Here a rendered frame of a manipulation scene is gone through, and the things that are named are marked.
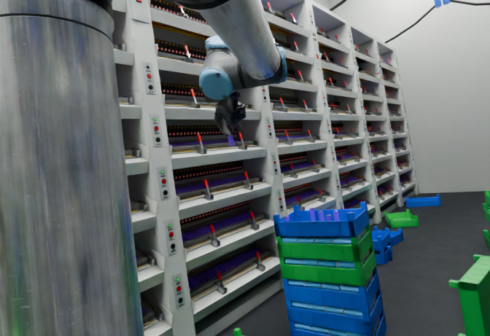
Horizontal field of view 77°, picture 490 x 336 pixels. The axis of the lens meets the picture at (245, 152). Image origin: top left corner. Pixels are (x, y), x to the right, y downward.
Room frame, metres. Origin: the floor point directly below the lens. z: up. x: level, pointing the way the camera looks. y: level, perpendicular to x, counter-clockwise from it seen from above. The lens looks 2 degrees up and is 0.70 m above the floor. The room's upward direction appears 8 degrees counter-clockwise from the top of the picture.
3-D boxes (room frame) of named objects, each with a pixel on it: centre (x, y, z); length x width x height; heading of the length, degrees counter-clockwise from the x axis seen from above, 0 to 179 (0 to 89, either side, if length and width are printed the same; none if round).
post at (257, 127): (1.74, -0.07, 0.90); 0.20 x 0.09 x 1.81; 48
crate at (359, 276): (1.18, -0.25, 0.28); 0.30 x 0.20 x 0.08; 56
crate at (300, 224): (1.18, -0.25, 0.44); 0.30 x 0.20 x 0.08; 56
